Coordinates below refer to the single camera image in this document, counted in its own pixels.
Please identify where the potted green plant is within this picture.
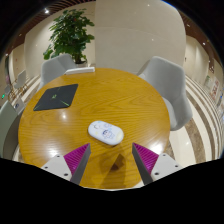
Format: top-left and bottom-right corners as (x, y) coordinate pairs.
(42, 8), (96, 68)

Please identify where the white printed computer mouse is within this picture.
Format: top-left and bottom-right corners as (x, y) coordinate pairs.
(87, 120), (125, 147)

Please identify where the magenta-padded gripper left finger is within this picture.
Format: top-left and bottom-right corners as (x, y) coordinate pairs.
(40, 142), (92, 186)

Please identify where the small white chair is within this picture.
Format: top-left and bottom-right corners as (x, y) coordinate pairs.
(13, 69), (28, 91)

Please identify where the white power strip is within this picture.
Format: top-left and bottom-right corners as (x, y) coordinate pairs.
(64, 66), (96, 76)

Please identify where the black mouse pad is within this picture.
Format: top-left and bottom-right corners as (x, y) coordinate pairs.
(32, 83), (79, 112)

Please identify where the grey shell chair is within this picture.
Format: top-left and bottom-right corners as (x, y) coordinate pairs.
(0, 99), (26, 159)
(137, 55), (194, 132)
(37, 53), (78, 92)

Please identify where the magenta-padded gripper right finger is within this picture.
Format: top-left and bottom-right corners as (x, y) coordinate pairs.
(131, 142), (184, 186)

